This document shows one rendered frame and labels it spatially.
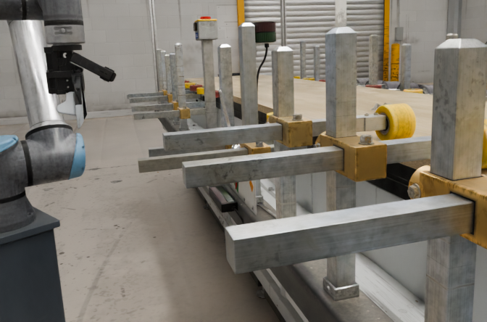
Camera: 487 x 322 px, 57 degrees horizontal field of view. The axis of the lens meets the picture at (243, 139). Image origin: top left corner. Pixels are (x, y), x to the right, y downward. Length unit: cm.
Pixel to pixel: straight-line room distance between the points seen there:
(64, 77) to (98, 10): 762
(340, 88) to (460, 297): 33
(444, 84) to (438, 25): 1073
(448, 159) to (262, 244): 22
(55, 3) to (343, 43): 72
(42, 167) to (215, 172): 100
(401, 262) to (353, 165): 41
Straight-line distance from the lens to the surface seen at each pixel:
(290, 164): 64
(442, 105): 50
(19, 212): 157
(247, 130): 87
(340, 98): 70
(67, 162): 156
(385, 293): 100
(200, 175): 61
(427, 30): 1105
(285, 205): 98
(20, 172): 154
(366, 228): 41
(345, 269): 78
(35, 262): 160
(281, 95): 93
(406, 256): 100
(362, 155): 65
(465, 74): 49
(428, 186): 52
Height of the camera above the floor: 111
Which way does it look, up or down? 11 degrees down
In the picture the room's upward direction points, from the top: 2 degrees counter-clockwise
